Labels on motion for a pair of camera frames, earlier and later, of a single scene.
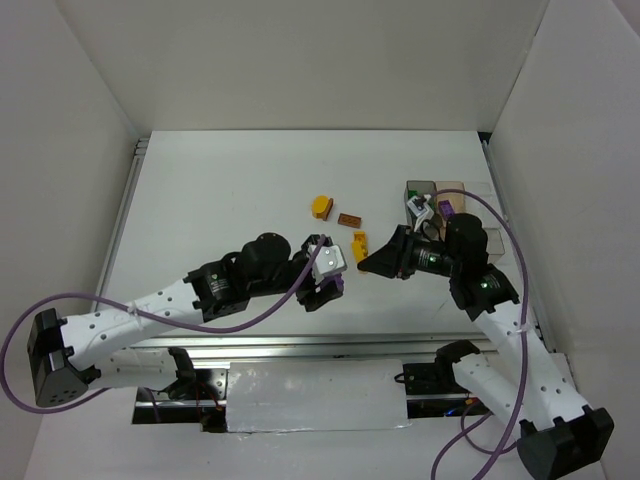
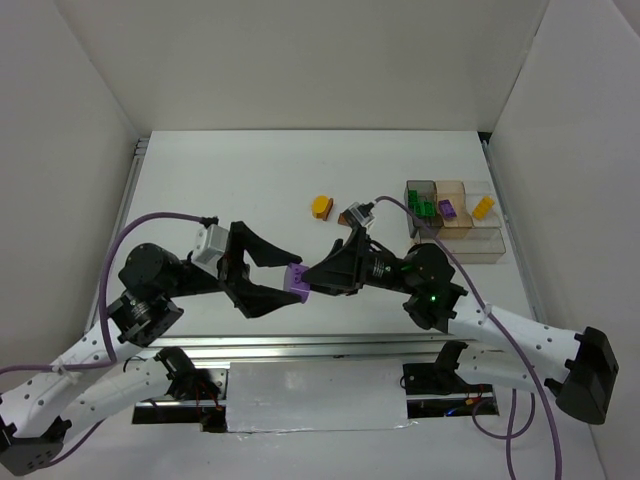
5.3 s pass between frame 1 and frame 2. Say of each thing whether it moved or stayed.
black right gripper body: moved
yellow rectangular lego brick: moved
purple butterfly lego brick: stayed
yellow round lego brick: stayed
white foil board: stayed
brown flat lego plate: stayed
